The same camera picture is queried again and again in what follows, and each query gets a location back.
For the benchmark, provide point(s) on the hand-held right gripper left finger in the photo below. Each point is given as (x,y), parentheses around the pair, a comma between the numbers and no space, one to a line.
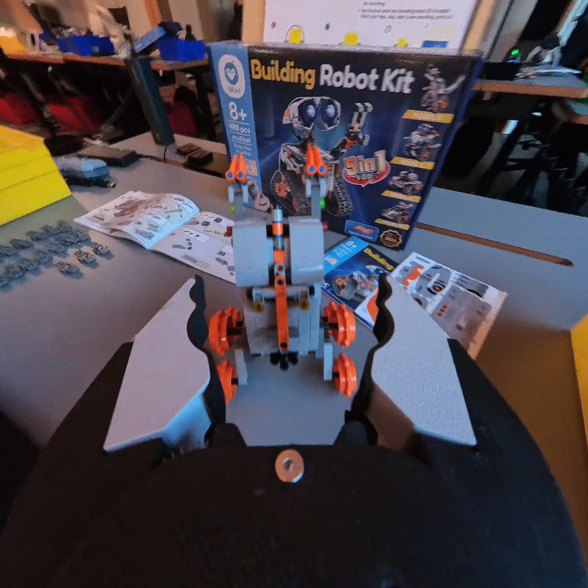
(160,381)

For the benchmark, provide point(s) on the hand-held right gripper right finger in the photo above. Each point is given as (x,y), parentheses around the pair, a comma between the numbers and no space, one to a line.
(418,381)

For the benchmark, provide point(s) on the grey and orange robot model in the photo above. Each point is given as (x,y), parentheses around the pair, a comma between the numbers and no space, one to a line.
(250,257)

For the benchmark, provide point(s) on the rows of grey track links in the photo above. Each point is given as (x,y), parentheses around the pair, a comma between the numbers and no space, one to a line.
(46,257)

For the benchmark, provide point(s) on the yellow plastic bin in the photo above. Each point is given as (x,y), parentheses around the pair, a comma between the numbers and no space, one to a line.
(579,376)
(27,179)

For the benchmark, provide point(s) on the grey desk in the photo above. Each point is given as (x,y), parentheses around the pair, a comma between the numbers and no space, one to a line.
(92,330)

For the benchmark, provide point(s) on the white printed sticker sheet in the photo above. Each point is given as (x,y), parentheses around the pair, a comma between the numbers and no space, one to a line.
(459,294)

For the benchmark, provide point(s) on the printed instruction booklet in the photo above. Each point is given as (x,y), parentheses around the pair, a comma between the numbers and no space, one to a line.
(151,220)

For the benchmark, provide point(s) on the small black battery pack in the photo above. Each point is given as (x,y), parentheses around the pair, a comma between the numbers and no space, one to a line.
(187,149)
(200,158)

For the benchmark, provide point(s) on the grey power adapter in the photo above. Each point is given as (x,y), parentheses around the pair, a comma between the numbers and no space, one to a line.
(82,167)

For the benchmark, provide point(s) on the black box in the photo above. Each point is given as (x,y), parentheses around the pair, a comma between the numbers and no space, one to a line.
(110,156)

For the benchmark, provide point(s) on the dark blue toy kit box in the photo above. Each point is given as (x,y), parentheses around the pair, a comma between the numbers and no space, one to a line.
(367,151)

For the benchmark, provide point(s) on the black power bank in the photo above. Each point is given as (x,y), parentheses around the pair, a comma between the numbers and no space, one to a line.
(151,101)

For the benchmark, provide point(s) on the red storage bin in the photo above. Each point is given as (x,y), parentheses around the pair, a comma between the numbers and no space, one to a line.
(73,112)
(18,108)

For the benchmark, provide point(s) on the blue storage bin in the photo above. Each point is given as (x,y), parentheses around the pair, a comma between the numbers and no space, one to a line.
(87,43)
(181,48)

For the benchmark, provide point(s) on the white printed poster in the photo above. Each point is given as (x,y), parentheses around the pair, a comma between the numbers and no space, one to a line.
(367,20)

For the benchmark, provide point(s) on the cardboard stand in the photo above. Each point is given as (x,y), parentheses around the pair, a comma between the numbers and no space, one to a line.
(252,20)

